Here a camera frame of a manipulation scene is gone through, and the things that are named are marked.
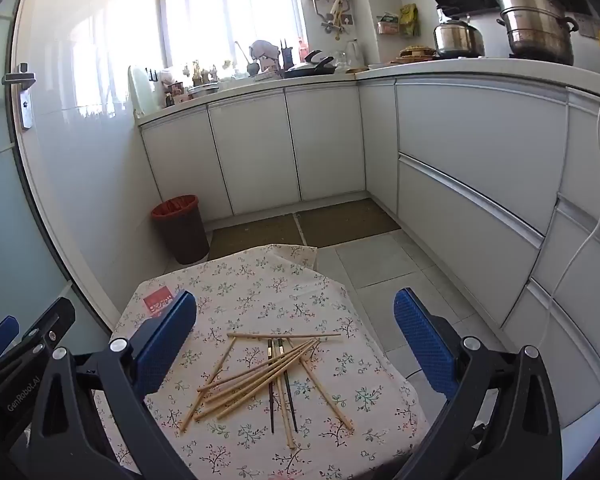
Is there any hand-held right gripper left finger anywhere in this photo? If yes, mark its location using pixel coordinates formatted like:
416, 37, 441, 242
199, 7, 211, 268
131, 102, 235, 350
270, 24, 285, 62
25, 290, 198, 480

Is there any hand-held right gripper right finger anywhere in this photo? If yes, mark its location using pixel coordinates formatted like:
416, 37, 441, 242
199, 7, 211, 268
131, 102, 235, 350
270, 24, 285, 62
375, 287, 563, 480

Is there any pile of wooden chopsticks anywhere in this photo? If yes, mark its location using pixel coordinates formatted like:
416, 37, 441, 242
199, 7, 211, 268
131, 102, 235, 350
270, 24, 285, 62
179, 331, 356, 450

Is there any red card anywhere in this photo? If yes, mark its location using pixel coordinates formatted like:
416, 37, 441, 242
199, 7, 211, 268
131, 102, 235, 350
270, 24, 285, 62
142, 287, 176, 317

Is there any brown trash bin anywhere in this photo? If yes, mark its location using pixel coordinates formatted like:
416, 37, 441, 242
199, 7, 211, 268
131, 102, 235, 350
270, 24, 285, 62
151, 194, 211, 266

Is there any floral tablecloth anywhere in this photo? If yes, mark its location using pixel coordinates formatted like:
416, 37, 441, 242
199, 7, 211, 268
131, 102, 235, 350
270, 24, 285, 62
92, 242, 428, 480

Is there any frosted glass sliding door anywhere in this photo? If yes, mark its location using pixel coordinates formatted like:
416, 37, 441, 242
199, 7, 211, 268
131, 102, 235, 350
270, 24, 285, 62
0, 0, 81, 361

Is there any black chopstick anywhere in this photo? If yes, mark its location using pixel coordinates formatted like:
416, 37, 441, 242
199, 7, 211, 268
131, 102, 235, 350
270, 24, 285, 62
267, 339, 276, 435
277, 339, 299, 432

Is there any brown floor mat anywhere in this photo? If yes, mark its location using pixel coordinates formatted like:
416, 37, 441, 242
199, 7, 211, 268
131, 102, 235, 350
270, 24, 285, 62
295, 197, 402, 248
207, 215, 306, 261

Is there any white cabinet with drawers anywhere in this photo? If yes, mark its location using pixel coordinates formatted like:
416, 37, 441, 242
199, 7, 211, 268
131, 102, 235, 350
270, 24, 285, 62
357, 72, 600, 433

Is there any white cabinet with doors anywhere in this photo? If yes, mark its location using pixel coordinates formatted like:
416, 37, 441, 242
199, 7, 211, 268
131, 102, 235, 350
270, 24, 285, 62
139, 80, 368, 222

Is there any pale cutting board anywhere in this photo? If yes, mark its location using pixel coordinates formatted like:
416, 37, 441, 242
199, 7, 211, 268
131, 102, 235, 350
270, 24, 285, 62
127, 65, 157, 116

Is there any black frying pan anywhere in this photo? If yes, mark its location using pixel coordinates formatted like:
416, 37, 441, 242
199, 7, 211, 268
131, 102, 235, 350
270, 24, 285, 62
282, 57, 338, 79

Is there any steel kettle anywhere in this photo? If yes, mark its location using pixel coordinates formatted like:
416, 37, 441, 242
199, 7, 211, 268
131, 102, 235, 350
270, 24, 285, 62
433, 6, 486, 59

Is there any grey cloth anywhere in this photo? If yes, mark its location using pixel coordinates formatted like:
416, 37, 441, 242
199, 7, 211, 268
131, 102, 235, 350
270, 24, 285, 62
250, 39, 281, 73

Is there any yellow bag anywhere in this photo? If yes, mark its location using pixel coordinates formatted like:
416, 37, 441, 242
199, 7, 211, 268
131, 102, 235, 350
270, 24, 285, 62
399, 4, 421, 38

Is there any kitchen window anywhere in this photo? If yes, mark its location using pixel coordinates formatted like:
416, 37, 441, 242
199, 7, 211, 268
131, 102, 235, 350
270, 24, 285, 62
157, 0, 307, 70

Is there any stacked steel pot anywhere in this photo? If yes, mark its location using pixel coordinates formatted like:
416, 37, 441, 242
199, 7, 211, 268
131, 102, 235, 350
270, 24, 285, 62
495, 0, 580, 66

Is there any white cable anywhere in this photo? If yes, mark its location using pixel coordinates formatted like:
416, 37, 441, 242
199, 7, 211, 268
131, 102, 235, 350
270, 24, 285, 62
537, 77, 600, 356

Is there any metal door handle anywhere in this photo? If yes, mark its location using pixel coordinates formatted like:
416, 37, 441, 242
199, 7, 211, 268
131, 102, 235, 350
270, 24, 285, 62
2, 62, 36, 130

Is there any wall rack basket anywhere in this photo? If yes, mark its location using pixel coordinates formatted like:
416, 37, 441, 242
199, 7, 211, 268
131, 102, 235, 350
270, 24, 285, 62
376, 12, 401, 36

